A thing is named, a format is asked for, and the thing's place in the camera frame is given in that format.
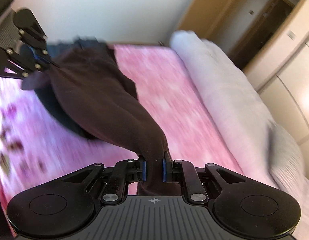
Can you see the pink rose bed blanket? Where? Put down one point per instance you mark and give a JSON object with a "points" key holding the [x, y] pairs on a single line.
{"points": [[52, 180]]}

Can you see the wooden door with handle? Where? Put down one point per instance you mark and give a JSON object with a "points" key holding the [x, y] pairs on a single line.
{"points": [[203, 16]]}

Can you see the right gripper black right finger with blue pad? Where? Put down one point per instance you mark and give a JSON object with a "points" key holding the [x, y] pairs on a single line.
{"points": [[171, 169]]}

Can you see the cream wardrobe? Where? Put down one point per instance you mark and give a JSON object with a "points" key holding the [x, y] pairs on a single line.
{"points": [[280, 74]]}

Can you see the dark brown garment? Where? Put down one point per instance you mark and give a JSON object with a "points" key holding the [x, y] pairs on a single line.
{"points": [[86, 92]]}

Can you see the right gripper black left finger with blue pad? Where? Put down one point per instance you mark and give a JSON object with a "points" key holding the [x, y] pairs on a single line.
{"points": [[138, 170]]}

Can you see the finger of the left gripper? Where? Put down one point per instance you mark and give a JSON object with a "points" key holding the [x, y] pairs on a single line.
{"points": [[13, 65], [31, 33]]}

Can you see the white ribbed duvet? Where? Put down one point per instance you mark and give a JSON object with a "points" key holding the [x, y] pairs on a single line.
{"points": [[264, 150]]}

